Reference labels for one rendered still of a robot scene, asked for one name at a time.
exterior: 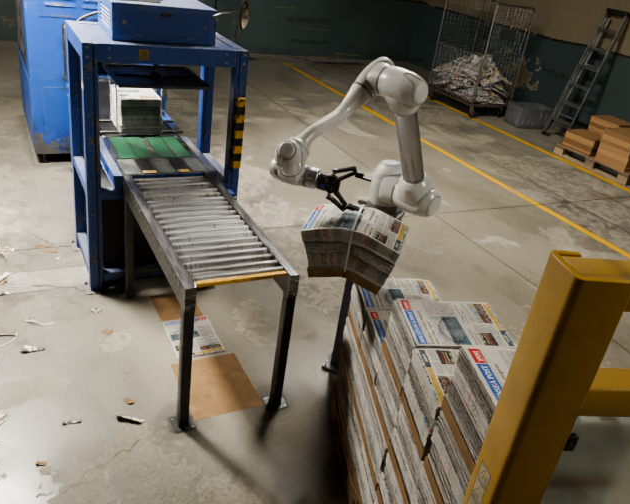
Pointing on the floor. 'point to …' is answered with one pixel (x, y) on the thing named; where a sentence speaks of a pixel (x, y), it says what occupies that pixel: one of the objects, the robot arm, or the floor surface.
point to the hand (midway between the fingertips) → (365, 194)
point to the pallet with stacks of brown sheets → (610, 147)
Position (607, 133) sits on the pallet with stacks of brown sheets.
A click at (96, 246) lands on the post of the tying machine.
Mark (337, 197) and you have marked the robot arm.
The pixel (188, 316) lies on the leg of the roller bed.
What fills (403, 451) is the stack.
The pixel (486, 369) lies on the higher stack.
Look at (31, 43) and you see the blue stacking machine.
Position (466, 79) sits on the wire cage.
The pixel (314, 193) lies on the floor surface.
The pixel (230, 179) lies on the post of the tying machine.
